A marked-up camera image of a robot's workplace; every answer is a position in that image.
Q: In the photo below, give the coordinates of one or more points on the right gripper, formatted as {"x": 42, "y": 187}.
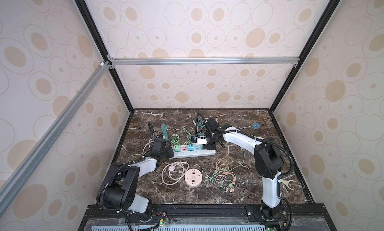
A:
{"x": 211, "y": 147}

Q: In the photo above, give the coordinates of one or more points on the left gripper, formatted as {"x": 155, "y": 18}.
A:
{"x": 168, "y": 149}

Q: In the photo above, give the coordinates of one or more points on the light green plug adapter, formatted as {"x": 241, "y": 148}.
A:
{"x": 177, "y": 148}

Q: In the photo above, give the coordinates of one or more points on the teal blue plug adapter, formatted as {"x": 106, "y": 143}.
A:
{"x": 190, "y": 147}

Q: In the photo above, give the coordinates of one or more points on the pink round socket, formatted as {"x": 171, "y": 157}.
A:
{"x": 193, "y": 178}

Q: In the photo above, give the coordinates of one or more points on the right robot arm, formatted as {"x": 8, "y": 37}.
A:
{"x": 272, "y": 161}

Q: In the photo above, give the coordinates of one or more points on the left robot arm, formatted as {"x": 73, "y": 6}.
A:
{"x": 118, "y": 191}

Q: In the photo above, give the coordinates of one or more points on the teal peeler tool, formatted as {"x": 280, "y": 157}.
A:
{"x": 164, "y": 132}

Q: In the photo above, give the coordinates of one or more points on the white multicolour power strip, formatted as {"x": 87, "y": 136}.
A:
{"x": 199, "y": 151}

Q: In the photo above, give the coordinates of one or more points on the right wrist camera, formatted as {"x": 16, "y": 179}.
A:
{"x": 202, "y": 141}

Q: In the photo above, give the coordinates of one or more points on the rear aluminium rail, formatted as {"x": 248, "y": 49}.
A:
{"x": 205, "y": 61}

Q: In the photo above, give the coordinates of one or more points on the aluminium rail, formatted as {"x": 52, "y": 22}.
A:
{"x": 205, "y": 61}
{"x": 20, "y": 176}

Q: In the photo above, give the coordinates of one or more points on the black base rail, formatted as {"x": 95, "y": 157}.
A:
{"x": 294, "y": 217}

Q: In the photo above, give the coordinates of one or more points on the left aluminium rail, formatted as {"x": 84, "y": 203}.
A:
{"x": 20, "y": 176}

